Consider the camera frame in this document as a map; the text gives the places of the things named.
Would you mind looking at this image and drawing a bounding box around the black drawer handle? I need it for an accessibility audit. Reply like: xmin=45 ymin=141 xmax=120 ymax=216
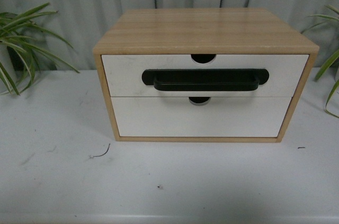
xmin=141 ymin=69 xmax=270 ymax=92

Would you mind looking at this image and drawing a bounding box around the white drawer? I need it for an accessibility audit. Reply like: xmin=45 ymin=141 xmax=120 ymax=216
xmin=111 ymin=97 xmax=290 ymax=137
xmin=102 ymin=54 xmax=309 ymax=97

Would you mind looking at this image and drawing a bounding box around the wooden drawer cabinet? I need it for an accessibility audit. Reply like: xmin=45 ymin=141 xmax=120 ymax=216
xmin=93 ymin=8 xmax=319 ymax=142

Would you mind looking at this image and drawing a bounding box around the green plant left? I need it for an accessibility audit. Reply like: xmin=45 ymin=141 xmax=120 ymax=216
xmin=1 ymin=2 xmax=79 ymax=96

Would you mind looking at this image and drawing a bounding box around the green plant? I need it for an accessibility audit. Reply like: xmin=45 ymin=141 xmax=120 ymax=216
xmin=1 ymin=2 xmax=79 ymax=96
xmin=301 ymin=4 xmax=338 ymax=118

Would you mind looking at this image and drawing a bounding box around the green plant right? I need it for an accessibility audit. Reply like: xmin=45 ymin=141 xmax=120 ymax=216
xmin=301 ymin=4 xmax=338 ymax=118

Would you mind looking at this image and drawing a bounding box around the small dark wire scrap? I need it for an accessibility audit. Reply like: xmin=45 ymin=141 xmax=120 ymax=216
xmin=89 ymin=143 xmax=111 ymax=159

